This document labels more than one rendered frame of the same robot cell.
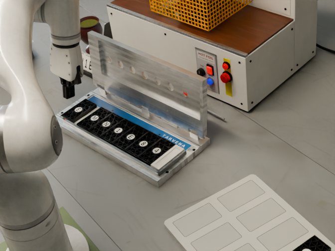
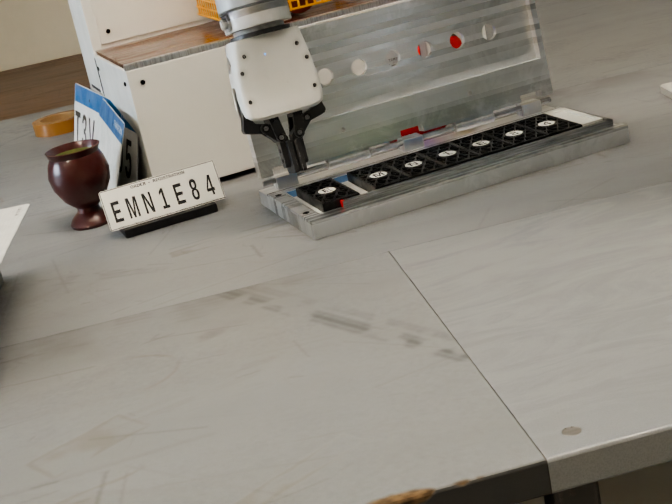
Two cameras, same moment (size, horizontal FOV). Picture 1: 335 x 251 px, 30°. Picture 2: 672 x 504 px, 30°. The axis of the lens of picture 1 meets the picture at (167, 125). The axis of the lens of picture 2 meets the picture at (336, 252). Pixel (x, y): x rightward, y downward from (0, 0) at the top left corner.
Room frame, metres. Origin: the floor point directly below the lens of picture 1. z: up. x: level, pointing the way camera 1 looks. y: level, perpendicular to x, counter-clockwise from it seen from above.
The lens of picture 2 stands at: (0.88, 1.61, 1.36)
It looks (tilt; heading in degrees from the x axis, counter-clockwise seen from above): 19 degrees down; 294
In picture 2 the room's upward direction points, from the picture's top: 12 degrees counter-clockwise
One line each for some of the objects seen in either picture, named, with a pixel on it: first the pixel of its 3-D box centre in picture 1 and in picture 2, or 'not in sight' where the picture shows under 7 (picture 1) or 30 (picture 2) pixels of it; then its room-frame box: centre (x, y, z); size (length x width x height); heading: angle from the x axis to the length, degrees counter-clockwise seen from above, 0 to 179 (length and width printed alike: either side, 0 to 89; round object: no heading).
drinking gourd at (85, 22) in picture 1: (90, 36); (82, 185); (1.86, 0.21, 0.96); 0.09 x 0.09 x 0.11
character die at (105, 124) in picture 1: (106, 125); (414, 168); (1.39, 0.17, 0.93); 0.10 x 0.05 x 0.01; 131
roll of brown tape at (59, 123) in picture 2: not in sight; (60, 123); (2.28, -0.38, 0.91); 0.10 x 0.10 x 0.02
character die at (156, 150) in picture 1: (156, 152); (547, 127); (1.25, 0.04, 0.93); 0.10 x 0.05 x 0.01; 131
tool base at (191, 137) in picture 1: (126, 129); (440, 160); (1.38, 0.12, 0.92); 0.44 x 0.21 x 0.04; 42
